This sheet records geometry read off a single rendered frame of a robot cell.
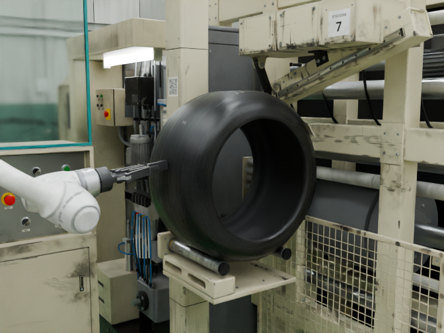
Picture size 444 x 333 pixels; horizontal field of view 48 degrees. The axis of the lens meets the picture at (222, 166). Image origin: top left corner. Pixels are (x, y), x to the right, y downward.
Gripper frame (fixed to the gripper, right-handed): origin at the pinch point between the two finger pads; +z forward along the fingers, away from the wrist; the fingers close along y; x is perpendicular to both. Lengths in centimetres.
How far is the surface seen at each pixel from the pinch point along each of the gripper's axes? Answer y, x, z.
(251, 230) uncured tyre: 11, 36, 42
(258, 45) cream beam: 12, -35, 56
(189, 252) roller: 9.5, 35.9, 12.4
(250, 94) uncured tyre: -8.7, -18.5, 33.6
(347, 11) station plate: -31, -41, 57
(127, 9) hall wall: 877, -160, 411
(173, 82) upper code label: 33.0, -24.3, 28.3
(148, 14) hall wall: 871, -147, 457
